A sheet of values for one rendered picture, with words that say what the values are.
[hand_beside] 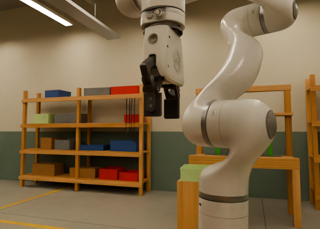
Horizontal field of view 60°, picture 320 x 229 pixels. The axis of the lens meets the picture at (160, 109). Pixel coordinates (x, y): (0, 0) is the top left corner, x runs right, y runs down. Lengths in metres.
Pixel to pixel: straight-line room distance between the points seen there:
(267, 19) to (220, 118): 0.37
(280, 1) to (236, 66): 0.23
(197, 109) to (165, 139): 5.28
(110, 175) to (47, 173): 1.60
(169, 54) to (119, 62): 6.10
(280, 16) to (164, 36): 0.47
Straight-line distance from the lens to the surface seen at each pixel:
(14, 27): 8.78
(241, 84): 0.77
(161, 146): 6.00
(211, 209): 0.69
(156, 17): 0.52
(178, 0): 0.54
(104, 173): 5.97
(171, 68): 0.49
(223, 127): 0.65
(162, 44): 0.48
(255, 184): 5.79
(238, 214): 0.70
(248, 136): 0.63
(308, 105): 5.64
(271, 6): 0.88
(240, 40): 0.83
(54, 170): 6.73
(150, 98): 0.47
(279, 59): 5.89
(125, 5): 0.60
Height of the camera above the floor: 1.27
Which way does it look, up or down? 4 degrees up
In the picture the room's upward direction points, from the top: straight up
